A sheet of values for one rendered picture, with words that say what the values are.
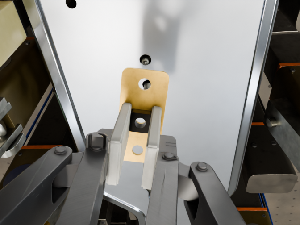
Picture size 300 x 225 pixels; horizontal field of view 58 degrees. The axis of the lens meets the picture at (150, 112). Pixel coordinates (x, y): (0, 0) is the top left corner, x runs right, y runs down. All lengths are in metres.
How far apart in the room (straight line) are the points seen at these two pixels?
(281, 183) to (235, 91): 0.20
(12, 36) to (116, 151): 0.15
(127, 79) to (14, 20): 0.11
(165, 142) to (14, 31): 0.16
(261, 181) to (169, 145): 0.29
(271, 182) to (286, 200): 0.64
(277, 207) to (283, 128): 0.82
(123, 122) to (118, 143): 0.03
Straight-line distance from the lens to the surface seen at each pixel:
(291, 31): 0.49
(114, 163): 0.16
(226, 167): 0.39
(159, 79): 0.22
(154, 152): 0.16
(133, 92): 0.22
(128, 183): 0.42
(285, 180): 0.46
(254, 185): 0.46
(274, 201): 1.09
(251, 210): 0.64
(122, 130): 0.17
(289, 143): 0.32
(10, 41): 0.26
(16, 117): 0.30
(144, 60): 0.27
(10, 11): 0.27
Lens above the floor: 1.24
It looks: 49 degrees down
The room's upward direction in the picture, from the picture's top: 176 degrees counter-clockwise
